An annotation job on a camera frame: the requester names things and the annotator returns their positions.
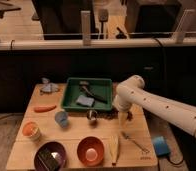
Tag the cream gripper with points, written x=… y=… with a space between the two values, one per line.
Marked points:
x=122 y=118

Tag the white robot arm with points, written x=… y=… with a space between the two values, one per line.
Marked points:
x=131 y=91

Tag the metal fork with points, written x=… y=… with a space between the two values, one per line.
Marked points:
x=127 y=137

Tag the yellow banana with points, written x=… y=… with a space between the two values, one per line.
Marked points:
x=114 y=148

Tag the green plastic tray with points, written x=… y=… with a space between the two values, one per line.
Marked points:
x=82 y=94

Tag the blue cloth in tray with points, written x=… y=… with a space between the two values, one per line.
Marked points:
x=85 y=101

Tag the blue tape roll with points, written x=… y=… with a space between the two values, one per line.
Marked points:
x=160 y=146

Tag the orange bowl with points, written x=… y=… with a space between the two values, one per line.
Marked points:
x=90 y=151

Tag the dark brush in tray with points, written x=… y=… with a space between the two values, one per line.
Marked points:
x=85 y=87

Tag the light blue cup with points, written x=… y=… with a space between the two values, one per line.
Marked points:
x=61 y=118

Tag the blue crumpled cloth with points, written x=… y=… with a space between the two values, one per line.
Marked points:
x=48 y=87

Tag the purple bowl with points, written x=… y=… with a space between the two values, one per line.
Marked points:
x=58 y=152

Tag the orange carrot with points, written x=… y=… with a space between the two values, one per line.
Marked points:
x=41 y=109

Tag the black sponge in bowl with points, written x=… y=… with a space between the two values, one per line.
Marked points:
x=47 y=160

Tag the orange cup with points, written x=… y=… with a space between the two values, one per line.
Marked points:
x=31 y=131

